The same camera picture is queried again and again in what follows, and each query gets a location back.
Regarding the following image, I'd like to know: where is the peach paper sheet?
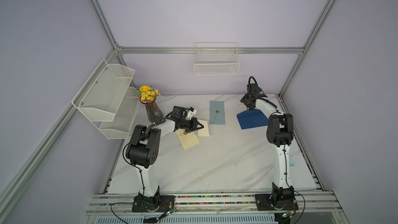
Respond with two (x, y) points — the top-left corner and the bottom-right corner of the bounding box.
(198, 119), (209, 137)

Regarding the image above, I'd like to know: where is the cream envelope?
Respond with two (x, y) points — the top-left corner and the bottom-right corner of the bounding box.
(175, 129), (200, 150)

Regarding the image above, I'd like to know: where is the dark blue envelope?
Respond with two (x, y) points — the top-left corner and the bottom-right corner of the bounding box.
(237, 109), (268, 130)

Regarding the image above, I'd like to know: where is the teal envelope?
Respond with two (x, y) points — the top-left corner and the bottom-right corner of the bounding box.
(209, 101), (226, 125)

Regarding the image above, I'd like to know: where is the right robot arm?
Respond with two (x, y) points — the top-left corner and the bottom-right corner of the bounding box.
(240, 82), (295, 210)

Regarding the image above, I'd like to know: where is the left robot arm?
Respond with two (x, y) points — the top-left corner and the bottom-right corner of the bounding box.
(122, 106), (204, 205)

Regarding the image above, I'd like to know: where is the dark glass vase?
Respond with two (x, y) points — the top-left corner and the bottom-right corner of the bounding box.
(145, 101), (163, 123)

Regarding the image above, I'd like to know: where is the yellow flower bouquet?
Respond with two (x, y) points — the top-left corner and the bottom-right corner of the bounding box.
(134, 85), (161, 104)

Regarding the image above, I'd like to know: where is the white mesh two-tier shelf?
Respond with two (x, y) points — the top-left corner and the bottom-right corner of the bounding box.
(72, 60), (139, 140)

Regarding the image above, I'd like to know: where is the small light blue object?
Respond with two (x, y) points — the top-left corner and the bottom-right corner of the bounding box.
(289, 157), (295, 167)

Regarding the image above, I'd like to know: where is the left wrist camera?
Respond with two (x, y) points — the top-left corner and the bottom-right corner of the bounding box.
(186, 107), (197, 120)

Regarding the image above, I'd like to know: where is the white wire wall basket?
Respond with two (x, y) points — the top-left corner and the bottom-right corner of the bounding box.
(194, 42), (240, 75)

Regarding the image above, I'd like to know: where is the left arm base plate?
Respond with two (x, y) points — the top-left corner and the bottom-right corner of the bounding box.
(132, 191), (175, 213)

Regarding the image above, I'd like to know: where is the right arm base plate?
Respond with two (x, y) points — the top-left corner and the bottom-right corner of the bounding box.
(255, 183), (298, 212)

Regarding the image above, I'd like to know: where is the aluminium front rail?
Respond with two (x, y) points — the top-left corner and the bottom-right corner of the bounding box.
(83, 190), (349, 224)

